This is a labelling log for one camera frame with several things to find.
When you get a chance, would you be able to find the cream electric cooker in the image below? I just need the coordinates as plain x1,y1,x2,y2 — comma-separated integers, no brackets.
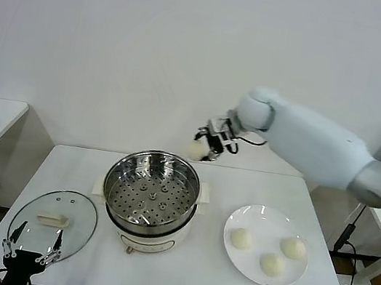
83,169,213,267

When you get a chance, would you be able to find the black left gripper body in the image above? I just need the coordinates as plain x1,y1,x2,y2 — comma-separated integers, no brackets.
0,246,47,285

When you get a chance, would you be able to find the steel steamer basket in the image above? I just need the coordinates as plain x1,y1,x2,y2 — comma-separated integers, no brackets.
87,140,217,238

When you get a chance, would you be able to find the black cable with adapter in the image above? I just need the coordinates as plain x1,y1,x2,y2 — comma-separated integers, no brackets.
323,199,369,285

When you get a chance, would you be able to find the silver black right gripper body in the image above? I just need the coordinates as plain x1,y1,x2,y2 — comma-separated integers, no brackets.
203,110,244,156

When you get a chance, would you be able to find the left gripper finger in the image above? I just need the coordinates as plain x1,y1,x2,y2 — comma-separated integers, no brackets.
0,217,29,262
35,224,68,268

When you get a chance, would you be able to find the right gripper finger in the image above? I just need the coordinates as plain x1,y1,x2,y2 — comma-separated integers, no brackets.
203,140,224,165
193,124,213,144

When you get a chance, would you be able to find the white steamed baozi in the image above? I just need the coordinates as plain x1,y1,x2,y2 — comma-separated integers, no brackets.
277,233,308,262
257,250,289,280
228,226,257,254
186,138,210,163

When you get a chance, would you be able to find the glass pot lid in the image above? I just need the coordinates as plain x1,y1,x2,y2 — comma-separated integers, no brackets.
3,180,103,273

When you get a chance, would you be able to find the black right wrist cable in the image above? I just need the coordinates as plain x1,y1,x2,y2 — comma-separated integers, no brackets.
235,129,270,149

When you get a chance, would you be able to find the white round plate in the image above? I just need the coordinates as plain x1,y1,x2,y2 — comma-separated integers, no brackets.
214,198,317,285

